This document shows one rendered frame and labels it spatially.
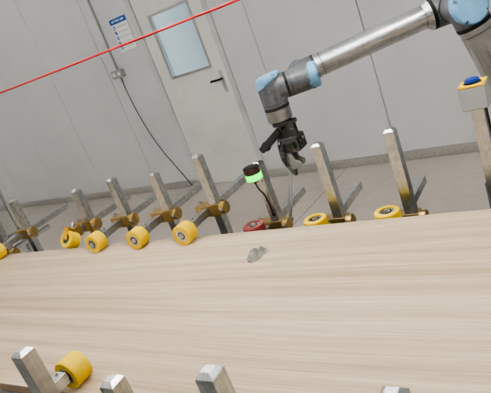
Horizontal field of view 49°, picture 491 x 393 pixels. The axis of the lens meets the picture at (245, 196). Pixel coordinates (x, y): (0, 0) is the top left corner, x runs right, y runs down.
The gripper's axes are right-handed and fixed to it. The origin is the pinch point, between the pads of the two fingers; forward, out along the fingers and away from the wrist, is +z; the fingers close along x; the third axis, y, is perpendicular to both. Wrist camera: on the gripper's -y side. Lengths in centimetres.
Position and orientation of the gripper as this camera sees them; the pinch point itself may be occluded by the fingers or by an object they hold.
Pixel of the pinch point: (294, 171)
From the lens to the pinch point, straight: 200.9
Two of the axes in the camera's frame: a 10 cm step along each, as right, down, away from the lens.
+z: 3.4, 8.9, 3.1
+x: 4.6, -4.5, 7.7
